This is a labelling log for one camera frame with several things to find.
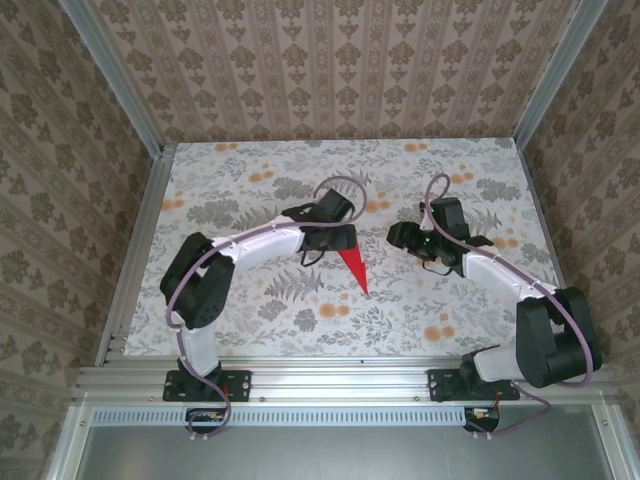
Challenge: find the red square paper sheet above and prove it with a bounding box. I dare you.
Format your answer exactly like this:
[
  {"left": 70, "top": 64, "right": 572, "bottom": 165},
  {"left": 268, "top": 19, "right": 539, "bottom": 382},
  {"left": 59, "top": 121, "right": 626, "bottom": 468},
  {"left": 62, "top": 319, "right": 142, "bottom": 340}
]
[{"left": 337, "top": 242, "right": 370, "bottom": 296}]

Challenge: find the grey sheet metal panel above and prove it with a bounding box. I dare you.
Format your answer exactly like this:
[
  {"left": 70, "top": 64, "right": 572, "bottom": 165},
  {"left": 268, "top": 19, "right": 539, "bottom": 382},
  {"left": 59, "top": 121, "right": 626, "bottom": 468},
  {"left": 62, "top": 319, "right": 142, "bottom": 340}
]
[{"left": 47, "top": 404, "right": 626, "bottom": 480}]

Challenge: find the floral patterned table cover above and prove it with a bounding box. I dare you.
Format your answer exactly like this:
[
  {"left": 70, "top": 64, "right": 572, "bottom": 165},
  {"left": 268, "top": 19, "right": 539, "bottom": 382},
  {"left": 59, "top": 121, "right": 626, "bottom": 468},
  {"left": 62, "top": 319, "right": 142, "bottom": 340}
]
[{"left": 122, "top": 139, "right": 585, "bottom": 358}]

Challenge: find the black connector board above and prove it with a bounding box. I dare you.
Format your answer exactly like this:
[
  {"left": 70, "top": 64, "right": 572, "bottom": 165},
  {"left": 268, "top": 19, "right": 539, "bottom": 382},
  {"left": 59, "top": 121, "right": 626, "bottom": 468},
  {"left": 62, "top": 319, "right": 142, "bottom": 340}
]
[
  {"left": 185, "top": 407, "right": 233, "bottom": 435},
  {"left": 462, "top": 407, "right": 501, "bottom": 433}
]

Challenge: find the left gripper thin black wire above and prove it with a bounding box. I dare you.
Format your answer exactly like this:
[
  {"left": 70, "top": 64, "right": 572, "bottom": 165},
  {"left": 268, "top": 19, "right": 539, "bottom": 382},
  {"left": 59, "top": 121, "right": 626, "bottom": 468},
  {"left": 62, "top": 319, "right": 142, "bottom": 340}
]
[{"left": 298, "top": 247, "right": 329, "bottom": 268}]

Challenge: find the gripper thin black wire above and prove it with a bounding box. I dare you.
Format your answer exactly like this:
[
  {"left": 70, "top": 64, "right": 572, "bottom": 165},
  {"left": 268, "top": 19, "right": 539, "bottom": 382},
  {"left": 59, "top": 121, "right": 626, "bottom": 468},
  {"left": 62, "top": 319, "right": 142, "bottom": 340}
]
[
  {"left": 298, "top": 247, "right": 329, "bottom": 268},
  {"left": 419, "top": 257, "right": 452, "bottom": 277}
]

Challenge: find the right gripper thin black wire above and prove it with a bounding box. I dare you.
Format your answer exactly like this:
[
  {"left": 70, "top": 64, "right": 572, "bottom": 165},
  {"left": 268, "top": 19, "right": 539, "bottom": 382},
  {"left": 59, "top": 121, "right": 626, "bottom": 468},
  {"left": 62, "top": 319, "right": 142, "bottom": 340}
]
[{"left": 419, "top": 257, "right": 452, "bottom": 277}]

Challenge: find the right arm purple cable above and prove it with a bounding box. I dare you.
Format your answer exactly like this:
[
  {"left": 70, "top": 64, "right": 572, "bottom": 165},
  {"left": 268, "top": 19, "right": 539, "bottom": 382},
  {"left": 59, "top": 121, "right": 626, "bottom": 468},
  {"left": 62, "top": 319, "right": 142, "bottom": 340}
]
[{"left": 422, "top": 173, "right": 601, "bottom": 441}]

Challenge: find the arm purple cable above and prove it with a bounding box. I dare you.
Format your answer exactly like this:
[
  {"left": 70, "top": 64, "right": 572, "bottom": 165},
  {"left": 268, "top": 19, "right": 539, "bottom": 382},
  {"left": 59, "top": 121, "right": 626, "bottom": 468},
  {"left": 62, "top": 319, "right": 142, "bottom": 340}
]
[
  {"left": 422, "top": 173, "right": 601, "bottom": 441},
  {"left": 164, "top": 174, "right": 372, "bottom": 442}
]

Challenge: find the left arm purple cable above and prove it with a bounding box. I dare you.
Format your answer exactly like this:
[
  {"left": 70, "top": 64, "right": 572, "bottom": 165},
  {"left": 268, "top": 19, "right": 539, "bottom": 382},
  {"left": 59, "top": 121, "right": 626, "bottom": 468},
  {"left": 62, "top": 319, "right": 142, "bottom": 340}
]
[{"left": 164, "top": 174, "right": 372, "bottom": 442}]

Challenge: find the aluminium side rail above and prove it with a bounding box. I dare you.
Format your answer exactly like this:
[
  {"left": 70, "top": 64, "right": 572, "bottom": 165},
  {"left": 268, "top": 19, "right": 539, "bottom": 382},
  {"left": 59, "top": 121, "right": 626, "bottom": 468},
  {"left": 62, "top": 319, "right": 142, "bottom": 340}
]
[
  {"left": 93, "top": 143, "right": 177, "bottom": 366},
  {"left": 513, "top": 138, "right": 592, "bottom": 364}
]

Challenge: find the long aluminium mounting rail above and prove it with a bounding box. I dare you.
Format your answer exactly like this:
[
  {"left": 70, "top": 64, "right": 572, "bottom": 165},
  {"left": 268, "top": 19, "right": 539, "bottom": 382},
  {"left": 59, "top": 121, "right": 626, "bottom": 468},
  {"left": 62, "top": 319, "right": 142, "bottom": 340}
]
[{"left": 74, "top": 357, "right": 614, "bottom": 401}]

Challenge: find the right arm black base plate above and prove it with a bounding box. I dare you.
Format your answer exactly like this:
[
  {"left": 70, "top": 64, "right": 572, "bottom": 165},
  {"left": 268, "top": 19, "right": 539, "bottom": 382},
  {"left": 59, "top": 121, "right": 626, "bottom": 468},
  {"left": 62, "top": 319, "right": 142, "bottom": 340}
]
[{"left": 426, "top": 368, "right": 521, "bottom": 404}]

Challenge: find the grey slotted cable duct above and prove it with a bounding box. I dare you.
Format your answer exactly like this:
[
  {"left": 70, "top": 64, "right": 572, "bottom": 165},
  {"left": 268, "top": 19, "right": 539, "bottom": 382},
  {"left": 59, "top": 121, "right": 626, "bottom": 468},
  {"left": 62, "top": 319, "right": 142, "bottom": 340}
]
[{"left": 92, "top": 405, "right": 466, "bottom": 423}]

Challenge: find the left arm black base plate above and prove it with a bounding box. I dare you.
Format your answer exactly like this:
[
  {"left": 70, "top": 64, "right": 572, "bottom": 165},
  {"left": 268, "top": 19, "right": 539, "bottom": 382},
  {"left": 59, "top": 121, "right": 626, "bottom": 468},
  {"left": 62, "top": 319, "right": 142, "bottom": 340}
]
[{"left": 163, "top": 368, "right": 252, "bottom": 403}]

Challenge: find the aluminium frame post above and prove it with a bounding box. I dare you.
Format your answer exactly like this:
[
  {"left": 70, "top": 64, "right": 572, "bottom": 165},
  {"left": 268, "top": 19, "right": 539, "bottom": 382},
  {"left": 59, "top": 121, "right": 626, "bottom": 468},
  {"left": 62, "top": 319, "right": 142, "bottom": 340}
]
[
  {"left": 59, "top": 0, "right": 167, "bottom": 157},
  {"left": 511, "top": 0, "right": 612, "bottom": 146}
]

